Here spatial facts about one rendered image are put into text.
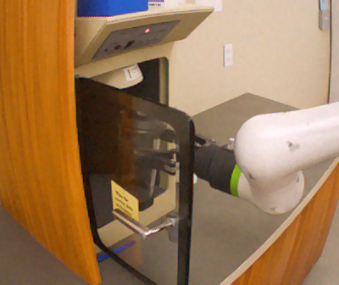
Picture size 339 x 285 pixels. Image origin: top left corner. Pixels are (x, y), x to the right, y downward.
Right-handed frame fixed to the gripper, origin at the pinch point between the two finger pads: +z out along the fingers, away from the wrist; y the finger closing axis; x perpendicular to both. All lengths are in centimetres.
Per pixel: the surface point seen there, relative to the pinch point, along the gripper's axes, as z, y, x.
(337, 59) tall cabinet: 36, -292, 28
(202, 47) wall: 45, -82, -2
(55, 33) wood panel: -5.8, 26.2, -29.7
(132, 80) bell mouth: 3.4, -0.5, -12.7
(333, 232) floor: -19, -159, 121
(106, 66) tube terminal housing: 1.8, 8.5, -18.2
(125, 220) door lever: -20.6, 25.4, -0.5
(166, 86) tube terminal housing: 4.6, -12.8, -7.9
